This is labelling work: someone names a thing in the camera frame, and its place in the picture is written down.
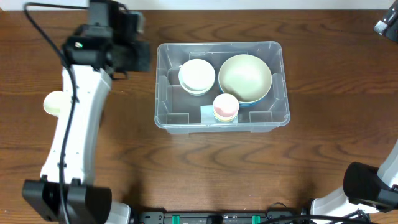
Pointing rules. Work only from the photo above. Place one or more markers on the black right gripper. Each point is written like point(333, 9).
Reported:
point(389, 28)

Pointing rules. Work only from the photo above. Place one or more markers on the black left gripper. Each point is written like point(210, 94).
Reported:
point(134, 56)

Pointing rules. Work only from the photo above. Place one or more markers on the cream plastic cup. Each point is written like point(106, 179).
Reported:
point(55, 102)

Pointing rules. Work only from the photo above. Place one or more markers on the white bowl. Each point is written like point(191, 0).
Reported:
point(197, 74)

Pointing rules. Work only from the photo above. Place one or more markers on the blue plastic cup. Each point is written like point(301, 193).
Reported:
point(226, 121)

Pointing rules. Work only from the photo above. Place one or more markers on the pink plastic cup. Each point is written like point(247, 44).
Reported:
point(226, 105)

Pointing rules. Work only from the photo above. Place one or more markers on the beige bowl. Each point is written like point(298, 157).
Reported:
point(246, 77)

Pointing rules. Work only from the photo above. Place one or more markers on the dark blue bowl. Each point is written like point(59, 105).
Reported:
point(243, 104)

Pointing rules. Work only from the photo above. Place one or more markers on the yellow bowl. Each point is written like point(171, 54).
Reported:
point(196, 93)

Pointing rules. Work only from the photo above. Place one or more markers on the yellow plastic cup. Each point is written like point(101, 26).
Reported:
point(217, 116)

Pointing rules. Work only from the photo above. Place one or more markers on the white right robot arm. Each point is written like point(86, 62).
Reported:
point(366, 190)

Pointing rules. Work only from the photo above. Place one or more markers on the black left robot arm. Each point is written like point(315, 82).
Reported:
point(65, 191)

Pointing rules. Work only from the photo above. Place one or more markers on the clear plastic storage bin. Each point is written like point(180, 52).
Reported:
point(179, 112)

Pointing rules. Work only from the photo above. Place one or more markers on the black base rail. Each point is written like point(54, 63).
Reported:
point(279, 215)

